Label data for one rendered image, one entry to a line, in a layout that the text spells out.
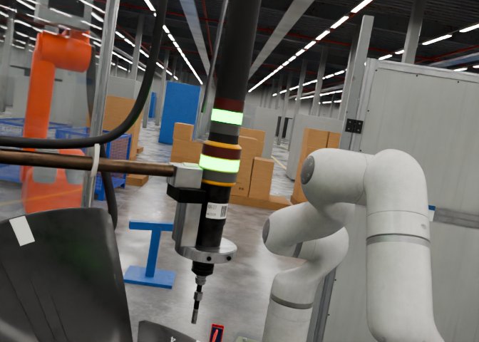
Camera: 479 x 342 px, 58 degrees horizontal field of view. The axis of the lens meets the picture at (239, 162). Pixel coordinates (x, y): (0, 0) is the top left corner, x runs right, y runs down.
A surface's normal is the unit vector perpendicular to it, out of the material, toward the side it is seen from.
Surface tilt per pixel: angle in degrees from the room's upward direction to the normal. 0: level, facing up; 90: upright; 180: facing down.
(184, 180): 90
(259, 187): 90
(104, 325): 51
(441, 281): 90
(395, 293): 65
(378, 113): 90
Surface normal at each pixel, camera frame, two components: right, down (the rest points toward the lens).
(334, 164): -0.01, -0.36
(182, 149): 0.04, 0.11
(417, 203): 0.30, -0.35
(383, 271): -0.71, -0.35
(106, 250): 0.62, -0.56
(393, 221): -0.42, -0.41
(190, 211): 0.47, 0.17
